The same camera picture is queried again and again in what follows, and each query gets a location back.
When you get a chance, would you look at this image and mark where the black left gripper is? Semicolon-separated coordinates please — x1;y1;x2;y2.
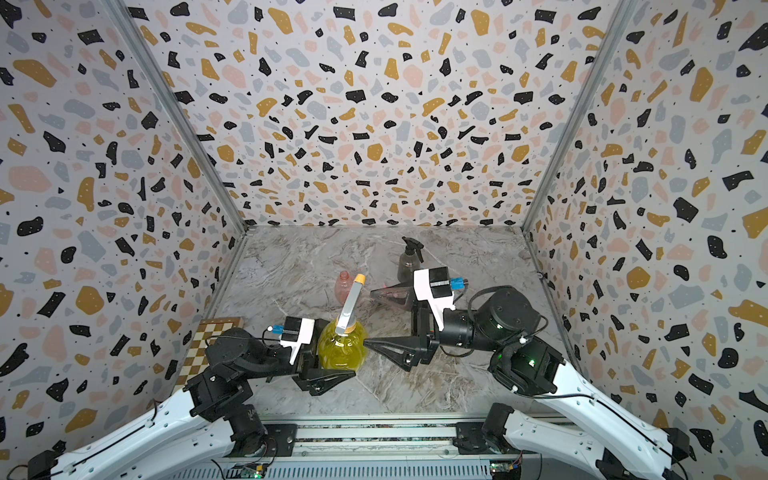
239;321;356;400

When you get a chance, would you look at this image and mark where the yellow spray bottle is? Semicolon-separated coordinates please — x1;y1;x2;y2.
317;322;368;372

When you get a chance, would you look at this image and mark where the smoky grey spray bottle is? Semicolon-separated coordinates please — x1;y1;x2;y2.
397;247;423;283

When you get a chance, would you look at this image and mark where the orange grey spray nozzle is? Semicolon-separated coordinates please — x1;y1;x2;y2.
335;274;366;335

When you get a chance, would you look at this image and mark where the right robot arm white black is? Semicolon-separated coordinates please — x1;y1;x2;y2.
364;286;690;479

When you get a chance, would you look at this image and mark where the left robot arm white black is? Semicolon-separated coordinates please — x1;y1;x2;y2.
25;323;356;479

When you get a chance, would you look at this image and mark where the pink spray bottle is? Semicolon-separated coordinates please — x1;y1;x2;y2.
334;270;354;305

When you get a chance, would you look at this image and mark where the wooden chessboard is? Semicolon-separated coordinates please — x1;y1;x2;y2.
173;317;243;393

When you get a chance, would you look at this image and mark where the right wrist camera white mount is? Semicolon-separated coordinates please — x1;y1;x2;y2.
413;267;467;332

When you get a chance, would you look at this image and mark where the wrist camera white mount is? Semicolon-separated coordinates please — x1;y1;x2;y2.
413;267;467;332
267;316;315;365

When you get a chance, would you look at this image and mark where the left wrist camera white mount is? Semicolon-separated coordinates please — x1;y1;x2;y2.
267;316;315;365

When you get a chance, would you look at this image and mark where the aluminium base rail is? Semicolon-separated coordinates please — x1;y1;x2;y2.
128;413;631;480

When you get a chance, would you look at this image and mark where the aluminium corner post right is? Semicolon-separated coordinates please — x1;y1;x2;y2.
520;0;637;234

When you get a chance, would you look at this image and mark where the aluminium corner post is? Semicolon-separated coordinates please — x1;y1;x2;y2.
520;0;637;234
104;1;247;237

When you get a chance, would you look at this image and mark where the aluminium corner post left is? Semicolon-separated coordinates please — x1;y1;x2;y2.
104;1;247;237

